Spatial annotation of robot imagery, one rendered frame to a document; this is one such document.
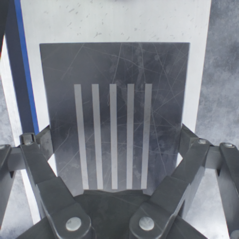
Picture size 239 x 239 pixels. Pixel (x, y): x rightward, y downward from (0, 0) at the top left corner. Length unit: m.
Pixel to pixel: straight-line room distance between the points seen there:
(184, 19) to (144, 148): 0.17
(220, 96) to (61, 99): 1.63
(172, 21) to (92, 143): 0.18
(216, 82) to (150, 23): 1.47
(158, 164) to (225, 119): 1.65
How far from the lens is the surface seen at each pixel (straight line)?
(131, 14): 0.25
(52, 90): 0.16
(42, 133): 0.17
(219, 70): 1.68
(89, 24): 0.25
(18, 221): 2.54
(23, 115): 0.93
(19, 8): 1.00
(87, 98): 0.16
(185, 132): 0.17
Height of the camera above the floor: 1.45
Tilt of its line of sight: 72 degrees down
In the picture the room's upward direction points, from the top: 179 degrees clockwise
